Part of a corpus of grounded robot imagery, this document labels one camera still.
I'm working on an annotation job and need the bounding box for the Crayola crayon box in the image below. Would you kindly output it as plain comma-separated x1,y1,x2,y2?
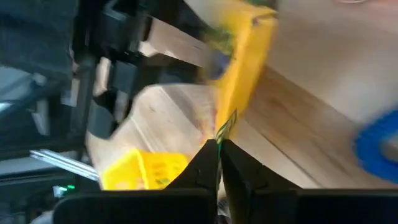
198,0,279,150

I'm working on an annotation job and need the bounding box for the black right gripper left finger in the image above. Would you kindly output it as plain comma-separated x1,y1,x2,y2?
164,139,218,224

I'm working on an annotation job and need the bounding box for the yellow plastic basket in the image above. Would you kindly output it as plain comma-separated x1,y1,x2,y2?
99,148,191,191

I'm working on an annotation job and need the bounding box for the blue spiral coil band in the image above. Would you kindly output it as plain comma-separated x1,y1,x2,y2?
352,108,398,185

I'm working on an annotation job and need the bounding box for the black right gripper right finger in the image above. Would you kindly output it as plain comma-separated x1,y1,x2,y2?
220,139,299,224

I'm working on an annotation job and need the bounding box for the silver frame bracket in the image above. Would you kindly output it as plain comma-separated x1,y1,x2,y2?
29,148,101,183

